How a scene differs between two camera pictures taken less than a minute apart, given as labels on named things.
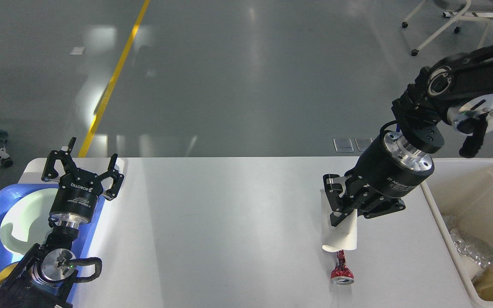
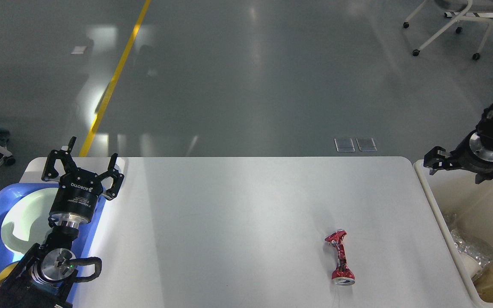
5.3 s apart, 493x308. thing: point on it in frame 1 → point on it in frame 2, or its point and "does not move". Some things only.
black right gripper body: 389,167 → 462,157
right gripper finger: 339,197 → 436,158
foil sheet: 475,249 does not move
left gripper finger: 49,173 does not move
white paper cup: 342,237 → 472,267
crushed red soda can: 342,274 does not move
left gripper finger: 117,179 does not move
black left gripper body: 77,197 does not move
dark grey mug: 2,276 does not move
